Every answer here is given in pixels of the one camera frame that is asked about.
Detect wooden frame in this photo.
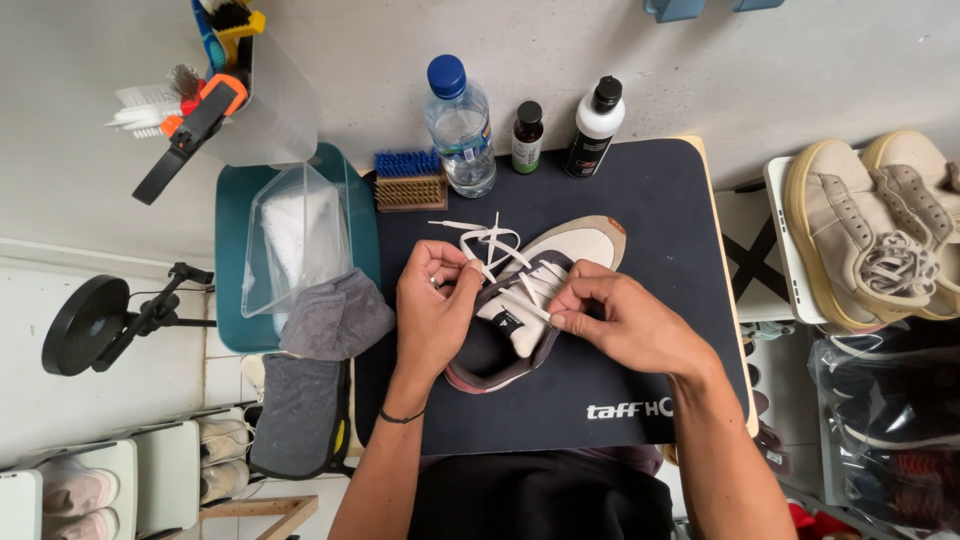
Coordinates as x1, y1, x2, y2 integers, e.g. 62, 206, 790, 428
199, 495, 320, 540

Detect teal plastic basin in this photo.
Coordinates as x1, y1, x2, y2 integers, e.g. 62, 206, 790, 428
215, 142, 381, 355

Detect white shoe rack with shoes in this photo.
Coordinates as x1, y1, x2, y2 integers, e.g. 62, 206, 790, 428
0, 405, 258, 540

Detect person's right hand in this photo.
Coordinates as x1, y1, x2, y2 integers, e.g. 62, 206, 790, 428
546, 258, 723, 381

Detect white foam in container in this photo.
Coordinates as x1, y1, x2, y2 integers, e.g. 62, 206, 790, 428
261, 187, 340, 301

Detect white stool with black cross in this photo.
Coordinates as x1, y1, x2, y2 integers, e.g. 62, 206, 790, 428
712, 187, 798, 324

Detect white bristle brush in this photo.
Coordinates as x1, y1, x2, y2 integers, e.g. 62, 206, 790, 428
105, 84, 185, 141

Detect red item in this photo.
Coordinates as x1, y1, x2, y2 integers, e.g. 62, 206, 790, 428
787, 502, 860, 540

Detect yellow black bristle brush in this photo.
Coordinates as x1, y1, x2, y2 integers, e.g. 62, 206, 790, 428
206, 0, 267, 69

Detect wooden blue and brass brush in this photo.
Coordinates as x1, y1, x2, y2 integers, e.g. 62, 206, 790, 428
373, 147, 449, 213

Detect small dark green-label bottle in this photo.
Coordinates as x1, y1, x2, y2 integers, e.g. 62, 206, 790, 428
512, 100, 545, 175

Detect person's black clothing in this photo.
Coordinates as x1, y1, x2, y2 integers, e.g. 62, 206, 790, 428
408, 447, 675, 540

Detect grey microfiber cloth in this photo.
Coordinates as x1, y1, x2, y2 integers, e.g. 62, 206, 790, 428
279, 268, 396, 363

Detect person's left hand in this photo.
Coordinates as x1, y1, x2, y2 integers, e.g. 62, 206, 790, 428
393, 240, 489, 378

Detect white black-capped cleaner bottle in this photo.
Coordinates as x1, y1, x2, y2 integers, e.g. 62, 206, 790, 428
563, 75, 626, 180

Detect plastic bags of dark shoes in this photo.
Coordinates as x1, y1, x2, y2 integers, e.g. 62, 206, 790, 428
808, 322, 960, 535

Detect clear plastic container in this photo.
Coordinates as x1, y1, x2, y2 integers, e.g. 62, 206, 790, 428
241, 162, 354, 320

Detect clear blue-capped water bottle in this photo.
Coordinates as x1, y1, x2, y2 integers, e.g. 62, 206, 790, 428
424, 54, 498, 199

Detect beige sneaker with grey laces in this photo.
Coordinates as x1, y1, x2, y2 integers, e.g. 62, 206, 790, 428
783, 138, 942, 335

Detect large blue plastic piece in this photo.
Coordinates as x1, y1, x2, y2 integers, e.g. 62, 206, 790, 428
643, 0, 707, 24

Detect dark navy work mat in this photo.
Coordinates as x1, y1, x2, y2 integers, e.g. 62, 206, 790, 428
354, 138, 752, 456

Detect black round-base stand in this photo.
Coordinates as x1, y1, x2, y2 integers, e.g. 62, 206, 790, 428
41, 262, 217, 377

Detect red-handled wire brush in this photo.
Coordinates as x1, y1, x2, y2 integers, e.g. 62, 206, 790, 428
166, 63, 207, 115

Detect white grey maroon sneaker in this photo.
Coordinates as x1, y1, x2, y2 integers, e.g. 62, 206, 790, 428
444, 216, 627, 395

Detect grey towel with black edge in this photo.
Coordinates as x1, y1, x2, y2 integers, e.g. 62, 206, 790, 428
249, 352, 354, 481

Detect blue handled brush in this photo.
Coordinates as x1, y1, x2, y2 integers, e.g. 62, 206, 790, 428
191, 0, 228, 75

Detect translucent brush holder tub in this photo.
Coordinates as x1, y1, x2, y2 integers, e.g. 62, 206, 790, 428
201, 30, 320, 168

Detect white shoelace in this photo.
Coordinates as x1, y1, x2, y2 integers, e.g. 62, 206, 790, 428
429, 212, 571, 324

